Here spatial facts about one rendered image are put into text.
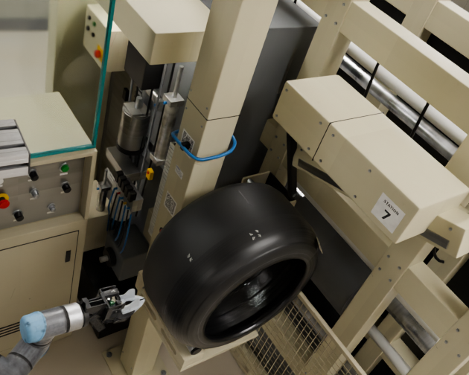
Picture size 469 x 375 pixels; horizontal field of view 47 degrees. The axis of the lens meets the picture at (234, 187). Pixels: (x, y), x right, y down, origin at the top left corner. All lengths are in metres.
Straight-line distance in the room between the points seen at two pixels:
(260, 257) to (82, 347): 1.60
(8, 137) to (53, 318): 0.73
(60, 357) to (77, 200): 0.99
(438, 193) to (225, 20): 0.77
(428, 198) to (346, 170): 0.25
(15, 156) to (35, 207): 1.38
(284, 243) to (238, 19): 0.67
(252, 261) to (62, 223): 0.97
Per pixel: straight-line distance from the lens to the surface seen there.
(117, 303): 1.59
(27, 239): 2.29
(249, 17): 1.55
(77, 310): 1.56
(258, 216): 1.66
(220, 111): 1.69
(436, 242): 1.66
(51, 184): 2.18
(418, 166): 1.65
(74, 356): 2.99
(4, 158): 0.87
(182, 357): 2.04
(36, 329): 1.52
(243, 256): 1.60
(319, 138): 1.69
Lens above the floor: 2.60
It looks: 40 degrees down
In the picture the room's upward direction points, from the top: 21 degrees clockwise
